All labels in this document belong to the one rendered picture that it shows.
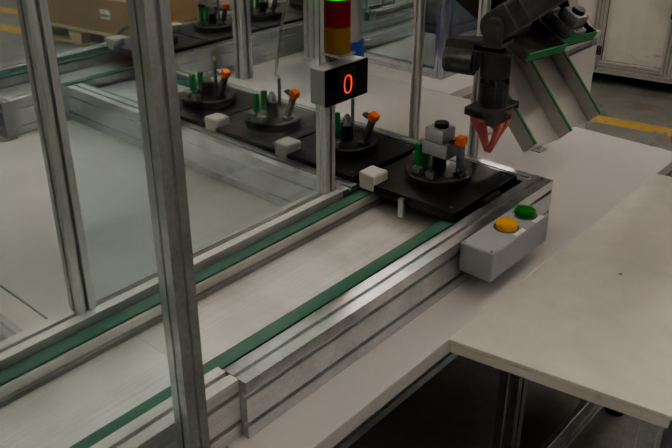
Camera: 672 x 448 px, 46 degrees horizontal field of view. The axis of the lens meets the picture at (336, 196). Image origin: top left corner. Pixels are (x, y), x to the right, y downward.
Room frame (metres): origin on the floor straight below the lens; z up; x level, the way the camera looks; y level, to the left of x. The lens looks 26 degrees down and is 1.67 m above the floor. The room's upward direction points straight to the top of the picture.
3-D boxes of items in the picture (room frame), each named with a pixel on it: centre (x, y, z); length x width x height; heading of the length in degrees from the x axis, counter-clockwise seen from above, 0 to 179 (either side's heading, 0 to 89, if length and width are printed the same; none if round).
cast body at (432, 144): (1.53, -0.21, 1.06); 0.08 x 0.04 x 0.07; 46
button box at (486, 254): (1.32, -0.32, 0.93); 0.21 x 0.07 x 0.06; 139
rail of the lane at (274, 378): (1.22, -0.15, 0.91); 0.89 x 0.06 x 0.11; 139
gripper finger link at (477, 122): (1.46, -0.31, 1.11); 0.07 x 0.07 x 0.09; 49
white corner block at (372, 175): (1.52, -0.08, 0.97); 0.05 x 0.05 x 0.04; 49
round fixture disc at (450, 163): (1.52, -0.22, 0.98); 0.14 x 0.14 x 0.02
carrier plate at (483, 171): (1.52, -0.22, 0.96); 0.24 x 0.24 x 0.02; 49
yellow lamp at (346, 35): (1.46, 0.00, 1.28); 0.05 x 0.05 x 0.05
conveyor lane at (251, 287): (1.32, 0.00, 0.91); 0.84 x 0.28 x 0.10; 139
